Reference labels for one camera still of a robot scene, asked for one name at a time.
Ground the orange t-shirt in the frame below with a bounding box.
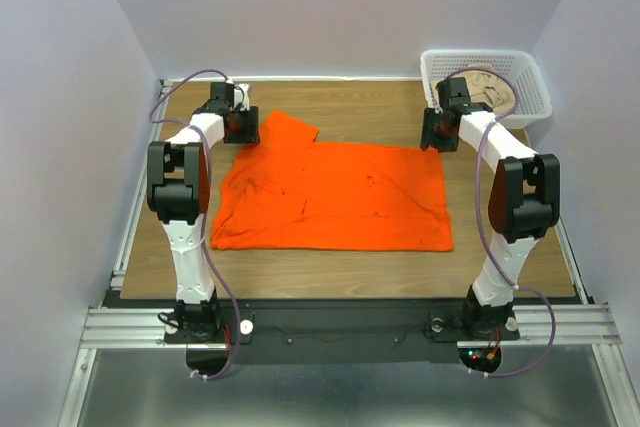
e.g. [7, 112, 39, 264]
[210, 111, 454, 252]

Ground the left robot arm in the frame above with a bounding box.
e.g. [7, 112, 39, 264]
[146, 80, 259, 343]

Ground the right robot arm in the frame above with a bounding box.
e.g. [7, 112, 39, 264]
[420, 73, 560, 337]

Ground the beige t-shirt in basket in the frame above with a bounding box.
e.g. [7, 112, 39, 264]
[460, 64, 515, 115]

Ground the white plastic laundry basket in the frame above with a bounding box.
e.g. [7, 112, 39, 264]
[420, 49, 552, 129]

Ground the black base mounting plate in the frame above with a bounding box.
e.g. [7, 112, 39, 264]
[158, 299, 519, 366]

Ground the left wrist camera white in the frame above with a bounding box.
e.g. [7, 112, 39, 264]
[233, 83, 250, 111]

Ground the aluminium frame rail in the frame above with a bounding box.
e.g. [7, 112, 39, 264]
[57, 78, 624, 427]

